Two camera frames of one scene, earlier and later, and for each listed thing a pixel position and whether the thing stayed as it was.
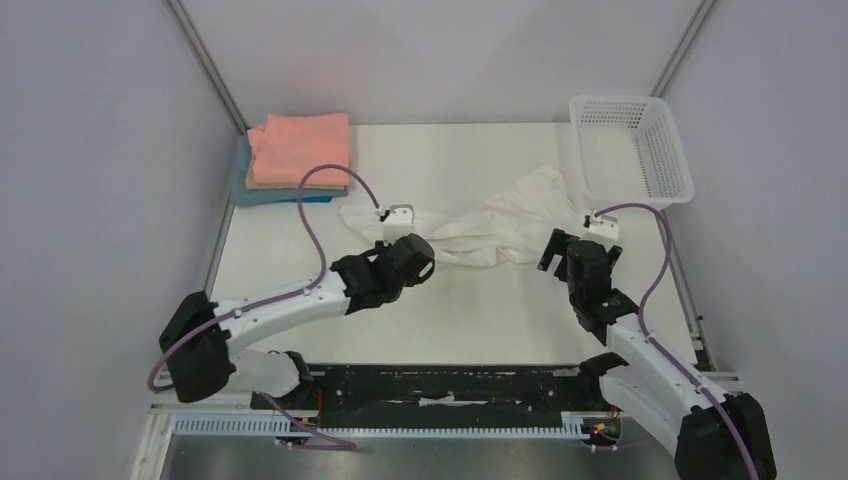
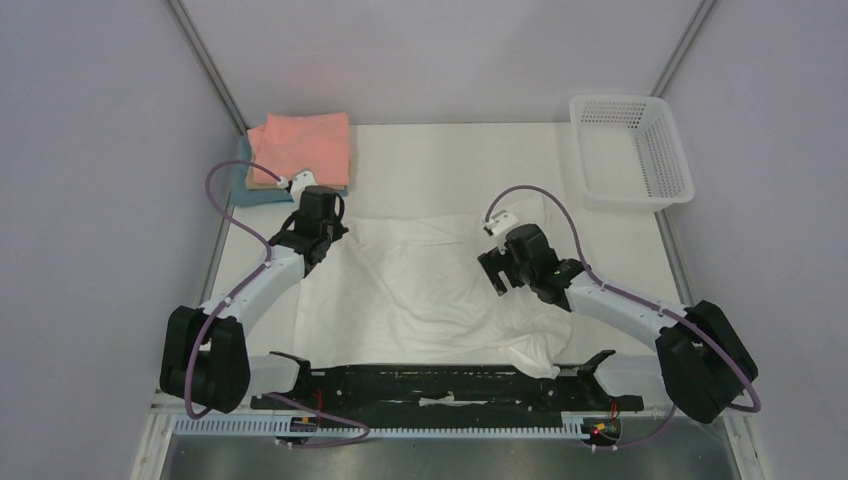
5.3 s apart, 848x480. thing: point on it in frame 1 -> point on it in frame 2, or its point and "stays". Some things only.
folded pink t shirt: [287, 145] stays
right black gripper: [559, 246] -> [497, 269]
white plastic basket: [628, 150] stays
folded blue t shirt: [242, 196] stays
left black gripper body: [416, 280] -> [334, 230]
